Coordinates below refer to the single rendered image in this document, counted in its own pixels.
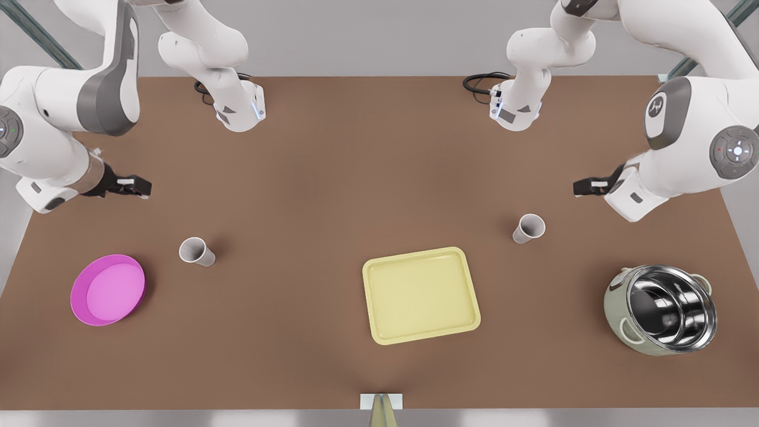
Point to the pale yellow rectangular tray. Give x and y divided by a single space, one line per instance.
421 295

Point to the green steel-lined pot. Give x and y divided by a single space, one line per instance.
667 311

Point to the silver frame post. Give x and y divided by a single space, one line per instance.
41 35
735 15
381 409

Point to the pink round plate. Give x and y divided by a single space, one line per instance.
109 290

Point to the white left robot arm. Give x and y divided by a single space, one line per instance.
699 136

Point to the white IKEA cup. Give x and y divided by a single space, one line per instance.
528 228
195 251

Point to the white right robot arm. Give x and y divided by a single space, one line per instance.
53 95

